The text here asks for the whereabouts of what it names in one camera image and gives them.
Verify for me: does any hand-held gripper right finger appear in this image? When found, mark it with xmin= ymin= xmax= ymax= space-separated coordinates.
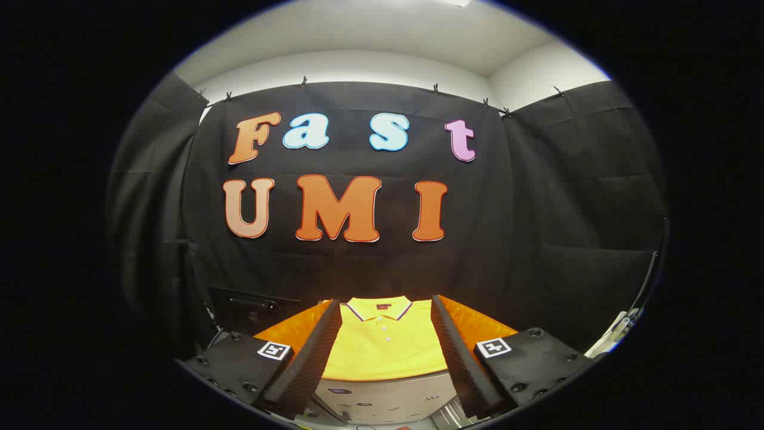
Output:
xmin=431 ymin=294 xmax=597 ymax=420

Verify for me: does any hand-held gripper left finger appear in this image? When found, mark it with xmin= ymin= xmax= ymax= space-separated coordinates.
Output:
xmin=179 ymin=297 xmax=344 ymax=422

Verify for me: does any yellow polo shirt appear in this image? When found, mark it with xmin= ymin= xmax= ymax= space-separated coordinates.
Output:
xmin=322 ymin=296 xmax=449 ymax=383

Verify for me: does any black backdrop cloth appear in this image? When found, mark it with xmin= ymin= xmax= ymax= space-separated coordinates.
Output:
xmin=107 ymin=75 xmax=669 ymax=359

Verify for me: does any white object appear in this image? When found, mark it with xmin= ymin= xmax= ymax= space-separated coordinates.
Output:
xmin=588 ymin=308 xmax=648 ymax=359

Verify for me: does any row of black cloth clips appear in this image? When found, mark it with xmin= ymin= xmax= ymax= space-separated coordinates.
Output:
xmin=197 ymin=76 xmax=565 ymax=117

